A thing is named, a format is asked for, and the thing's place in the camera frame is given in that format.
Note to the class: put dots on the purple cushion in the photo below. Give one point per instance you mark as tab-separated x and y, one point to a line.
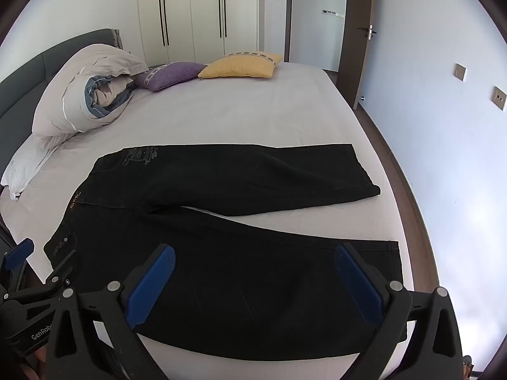
174	73

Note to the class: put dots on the wall switch plate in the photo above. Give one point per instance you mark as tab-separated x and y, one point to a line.
499	97
459	72

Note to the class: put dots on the grey upholstered headboard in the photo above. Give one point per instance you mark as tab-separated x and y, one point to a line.
51	53

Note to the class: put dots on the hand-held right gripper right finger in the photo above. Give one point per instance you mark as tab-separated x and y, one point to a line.
360	285

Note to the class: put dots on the black pants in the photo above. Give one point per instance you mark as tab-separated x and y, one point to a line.
237	265

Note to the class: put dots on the folded beige duvet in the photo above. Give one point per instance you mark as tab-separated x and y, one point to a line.
79	75

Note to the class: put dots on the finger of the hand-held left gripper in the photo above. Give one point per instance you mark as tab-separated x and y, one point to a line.
19	252
57	279

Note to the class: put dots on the yellow cushion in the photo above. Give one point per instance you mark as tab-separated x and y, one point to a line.
241	67

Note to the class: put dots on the brown door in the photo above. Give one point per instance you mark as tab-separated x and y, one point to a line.
356	47

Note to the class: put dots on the white pillow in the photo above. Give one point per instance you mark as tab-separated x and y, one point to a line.
27	162

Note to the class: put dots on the white wardrobe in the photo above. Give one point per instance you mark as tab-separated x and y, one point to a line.
198	8

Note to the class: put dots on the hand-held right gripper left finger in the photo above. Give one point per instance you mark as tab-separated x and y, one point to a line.
152	285

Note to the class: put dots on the hallway wall panel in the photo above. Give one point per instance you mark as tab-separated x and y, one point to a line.
332	13

